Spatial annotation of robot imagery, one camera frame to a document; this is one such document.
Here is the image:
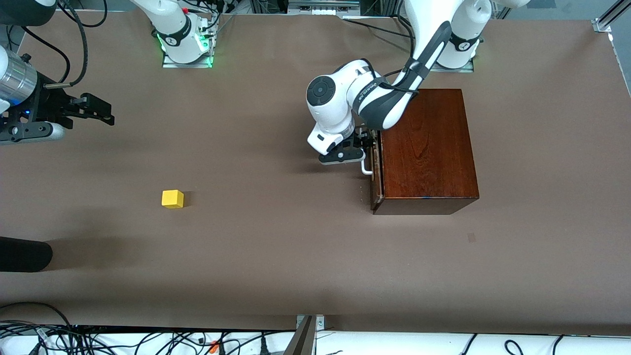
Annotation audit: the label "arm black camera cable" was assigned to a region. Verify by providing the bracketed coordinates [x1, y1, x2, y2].
[22, 0, 108, 88]
[365, 59, 421, 95]

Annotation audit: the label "black base cable bundle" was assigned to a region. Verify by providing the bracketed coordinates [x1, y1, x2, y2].
[190, 0, 237, 40]

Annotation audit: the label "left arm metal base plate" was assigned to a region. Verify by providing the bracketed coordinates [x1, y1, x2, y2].
[433, 58, 475, 73]

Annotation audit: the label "silver metal bracket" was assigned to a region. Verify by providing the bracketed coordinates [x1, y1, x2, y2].
[296, 315, 326, 330]

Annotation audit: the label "grey metal beam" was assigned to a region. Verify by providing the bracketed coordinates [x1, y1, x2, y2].
[283, 316, 316, 355]

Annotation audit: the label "silver aluminium frame rail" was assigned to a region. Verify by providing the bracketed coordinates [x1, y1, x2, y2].
[594, 0, 631, 33]

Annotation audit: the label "wooden drawer with white handle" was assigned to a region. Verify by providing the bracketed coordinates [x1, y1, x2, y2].
[360, 123, 385, 213]

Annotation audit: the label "thick curved black cable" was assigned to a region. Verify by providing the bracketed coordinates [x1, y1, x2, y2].
[392, 14, 415, 35]

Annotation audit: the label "black cylinder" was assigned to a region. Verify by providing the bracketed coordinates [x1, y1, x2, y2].
[0, 237, 53, 273]

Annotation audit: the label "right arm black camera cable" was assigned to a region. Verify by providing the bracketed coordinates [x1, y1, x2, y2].
[22, 0, 108, 88]

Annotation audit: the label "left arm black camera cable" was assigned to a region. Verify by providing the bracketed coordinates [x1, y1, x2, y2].
[365, 59, 421, 95]

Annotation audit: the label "grey device with ports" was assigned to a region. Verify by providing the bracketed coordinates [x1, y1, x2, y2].
[287, 0, 361, 15]

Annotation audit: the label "long thin black cable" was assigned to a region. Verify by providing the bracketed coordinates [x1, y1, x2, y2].
[343, 19, 415, 41]

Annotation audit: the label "large looped black cable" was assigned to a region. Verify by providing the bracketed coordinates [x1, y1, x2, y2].
[0, 301, 74, 328]

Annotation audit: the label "dark wooden cabinet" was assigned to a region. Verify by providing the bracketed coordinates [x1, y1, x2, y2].
[370, 89, 480, 215]

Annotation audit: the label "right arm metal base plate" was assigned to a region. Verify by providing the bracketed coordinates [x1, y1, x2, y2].
[162, 15, 213, 69]

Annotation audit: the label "tangled black cables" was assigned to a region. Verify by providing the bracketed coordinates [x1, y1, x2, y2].
[0, 320, 296, 355]

